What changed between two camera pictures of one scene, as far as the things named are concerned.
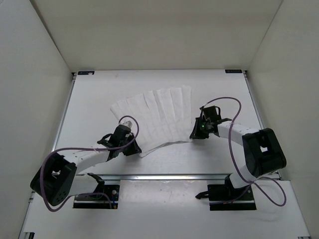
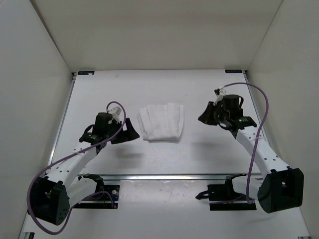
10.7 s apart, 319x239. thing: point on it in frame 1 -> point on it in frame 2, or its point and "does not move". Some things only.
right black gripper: [196, 134] -> [206, 117]
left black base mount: [99, 201] does not move
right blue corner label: [233, 71] does not move
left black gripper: [134, 149] -> [130, 133]
